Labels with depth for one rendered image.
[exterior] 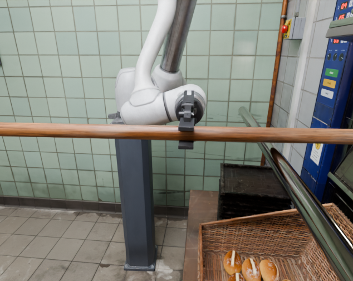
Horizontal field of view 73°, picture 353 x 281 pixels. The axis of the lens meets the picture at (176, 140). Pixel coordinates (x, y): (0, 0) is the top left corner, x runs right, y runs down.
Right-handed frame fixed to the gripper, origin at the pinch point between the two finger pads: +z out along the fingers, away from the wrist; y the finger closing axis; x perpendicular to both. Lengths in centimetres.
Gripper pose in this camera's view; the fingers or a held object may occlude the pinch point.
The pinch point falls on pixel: (186, 132)
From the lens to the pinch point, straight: 48.6
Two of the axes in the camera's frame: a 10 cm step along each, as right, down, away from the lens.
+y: 0.0, 9.3, 3.5
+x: -10.0, -0.3, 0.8
